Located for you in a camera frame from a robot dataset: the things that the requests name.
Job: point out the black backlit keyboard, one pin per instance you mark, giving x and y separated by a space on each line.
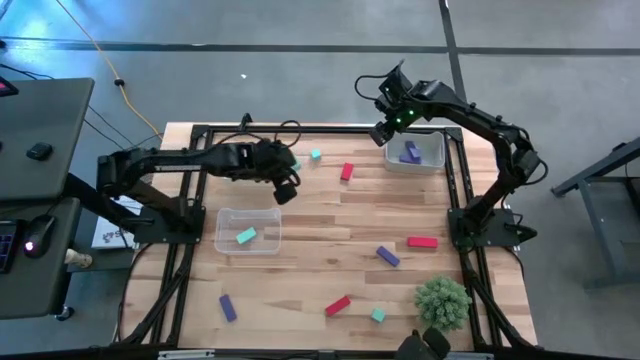
6 247

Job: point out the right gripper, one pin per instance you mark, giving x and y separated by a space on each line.
400 112

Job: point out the black caster wheel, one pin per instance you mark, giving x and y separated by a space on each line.
65 314

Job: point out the purple rectangular block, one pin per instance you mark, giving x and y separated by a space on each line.
388 256
410 160
227 308
411 147

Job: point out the black computer mouse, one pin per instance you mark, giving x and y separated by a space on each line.
40 232

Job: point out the red-lit black device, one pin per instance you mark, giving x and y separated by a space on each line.
5 89

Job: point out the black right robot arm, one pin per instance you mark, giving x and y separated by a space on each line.
475 120

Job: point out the green artificial plant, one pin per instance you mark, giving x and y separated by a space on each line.
442 302

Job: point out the white printed paper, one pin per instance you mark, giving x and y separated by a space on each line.
107 237

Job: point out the teal cube block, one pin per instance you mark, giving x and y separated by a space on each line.
378 315
315 154

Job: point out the black aluminium table frame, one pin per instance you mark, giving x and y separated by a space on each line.
330 129

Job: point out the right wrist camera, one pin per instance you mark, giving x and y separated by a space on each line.
395 82

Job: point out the dark grey desk surface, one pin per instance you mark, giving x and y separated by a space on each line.
45 125
35 280

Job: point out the beige knob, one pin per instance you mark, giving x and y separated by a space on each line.
77 258

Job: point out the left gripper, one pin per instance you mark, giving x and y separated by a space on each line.
274 161

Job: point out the clear plastic bin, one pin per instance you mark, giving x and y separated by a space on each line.
265 240

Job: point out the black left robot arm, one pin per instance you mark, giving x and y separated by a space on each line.
175 161

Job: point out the small black device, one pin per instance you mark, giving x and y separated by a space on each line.
39 151

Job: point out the grey metal stand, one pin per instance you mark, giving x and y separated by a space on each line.
600 170

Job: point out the red foam block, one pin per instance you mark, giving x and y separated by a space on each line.
347 171
422 242
338 306

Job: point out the person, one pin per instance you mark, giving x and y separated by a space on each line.
422 346

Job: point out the black frame clamp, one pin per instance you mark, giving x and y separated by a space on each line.
245 120

